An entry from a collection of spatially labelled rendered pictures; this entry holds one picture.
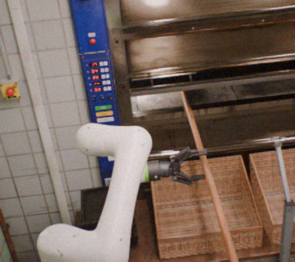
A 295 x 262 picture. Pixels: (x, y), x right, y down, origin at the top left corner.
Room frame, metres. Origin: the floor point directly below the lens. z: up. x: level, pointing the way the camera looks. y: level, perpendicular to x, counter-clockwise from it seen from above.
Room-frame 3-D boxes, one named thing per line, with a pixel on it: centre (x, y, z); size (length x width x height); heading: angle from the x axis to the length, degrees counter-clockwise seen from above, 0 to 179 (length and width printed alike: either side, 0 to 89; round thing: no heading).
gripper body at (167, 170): (1.65, -0.07, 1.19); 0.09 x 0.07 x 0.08; 91
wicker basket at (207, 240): (1.91, -0.24, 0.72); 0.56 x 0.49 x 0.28; 91
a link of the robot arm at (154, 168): (1.66, 0.00, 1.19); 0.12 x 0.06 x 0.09; 1
